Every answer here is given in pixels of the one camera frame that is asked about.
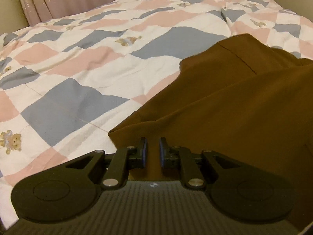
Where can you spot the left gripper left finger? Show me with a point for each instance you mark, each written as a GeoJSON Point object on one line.
{"type": "Point", "coordinates": [121, 162]}

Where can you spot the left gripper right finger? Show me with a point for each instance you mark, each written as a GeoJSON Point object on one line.
{"type": "Point", "coordinates": [181, 159]}

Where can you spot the checkered pastel quilt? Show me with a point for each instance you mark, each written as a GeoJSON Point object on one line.
{"type": "Point", "coordinates": [67, 82]}

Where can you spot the brown garment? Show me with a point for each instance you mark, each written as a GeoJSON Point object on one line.
{"type": "Point", "coordinates": [240, 98]}

